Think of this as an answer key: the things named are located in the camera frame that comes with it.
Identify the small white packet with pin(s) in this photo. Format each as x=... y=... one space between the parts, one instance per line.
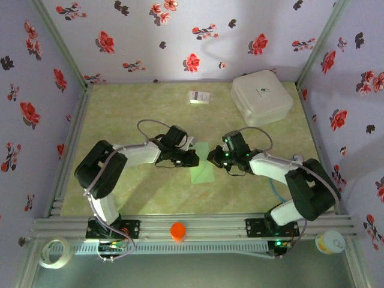
x=199 y=97

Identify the orange cylinder cap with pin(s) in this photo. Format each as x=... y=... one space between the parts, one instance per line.
x=178 y=231

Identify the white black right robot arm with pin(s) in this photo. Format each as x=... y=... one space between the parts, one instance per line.
x=270 y=168

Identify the white yellow jar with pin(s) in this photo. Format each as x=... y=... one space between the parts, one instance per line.
x=330 y=243

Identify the aluminium side rail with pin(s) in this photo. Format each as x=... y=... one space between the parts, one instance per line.
x=70 y=144
x=318 y=144

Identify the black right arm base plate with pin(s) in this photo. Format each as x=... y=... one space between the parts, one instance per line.
x=255 y=228

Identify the clear tape roll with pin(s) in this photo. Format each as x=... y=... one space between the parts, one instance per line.
x=45 y=261

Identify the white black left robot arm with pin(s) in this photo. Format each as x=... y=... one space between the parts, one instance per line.
x=141 y=154

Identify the light green cloth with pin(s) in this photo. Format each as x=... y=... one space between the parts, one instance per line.
x=202 y=174

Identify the aluminium mounting rail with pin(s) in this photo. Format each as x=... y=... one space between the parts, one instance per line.
x=210 y=225

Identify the white plastic lidded box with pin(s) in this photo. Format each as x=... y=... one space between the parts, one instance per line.
x=261 y=96

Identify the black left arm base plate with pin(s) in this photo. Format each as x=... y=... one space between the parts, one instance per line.
x=132 y=229

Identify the aluminium corner post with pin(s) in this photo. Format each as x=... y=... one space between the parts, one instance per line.
x=60 y=42
x=322 y=42

